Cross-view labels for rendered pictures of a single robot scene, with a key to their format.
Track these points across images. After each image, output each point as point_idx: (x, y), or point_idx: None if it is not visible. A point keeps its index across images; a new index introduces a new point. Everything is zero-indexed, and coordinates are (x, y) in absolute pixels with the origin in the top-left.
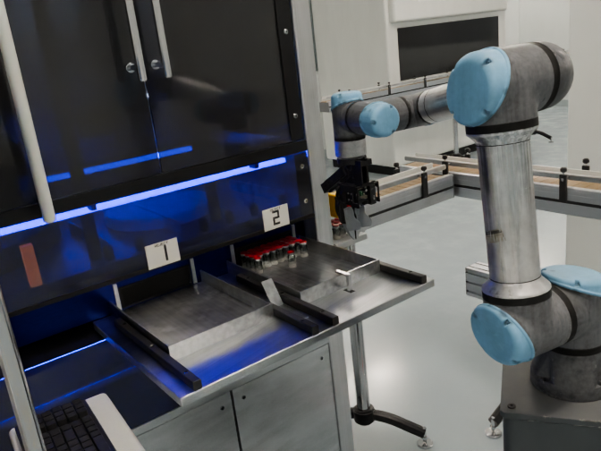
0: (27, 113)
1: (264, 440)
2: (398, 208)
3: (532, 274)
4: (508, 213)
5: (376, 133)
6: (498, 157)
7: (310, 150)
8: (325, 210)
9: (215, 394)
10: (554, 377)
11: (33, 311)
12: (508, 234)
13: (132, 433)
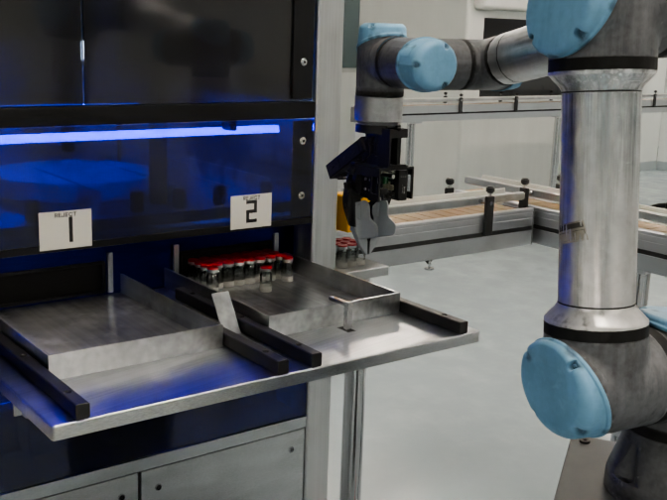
0: None
1: None
2: (443, 244)
3: (622, 298)
4: (597, 196)
5: (419, 82)
6: (592, 110)
7: (320, 119)
8: (329, 216)
9: (113, 472)
10: (639, 476)
11: None
12: (593, 230)
13: None
